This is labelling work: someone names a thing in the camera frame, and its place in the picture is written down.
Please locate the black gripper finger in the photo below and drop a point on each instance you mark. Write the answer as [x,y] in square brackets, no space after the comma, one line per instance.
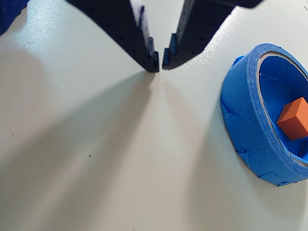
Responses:
[125,31]
[199,26]

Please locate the small orange cube block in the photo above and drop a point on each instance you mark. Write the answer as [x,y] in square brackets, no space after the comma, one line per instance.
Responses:
[293,120]

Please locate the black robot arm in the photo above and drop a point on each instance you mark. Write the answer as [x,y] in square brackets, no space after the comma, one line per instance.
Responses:
[7,14]

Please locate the blue tape roll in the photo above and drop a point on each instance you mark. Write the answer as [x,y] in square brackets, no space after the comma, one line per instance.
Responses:
[240,120]

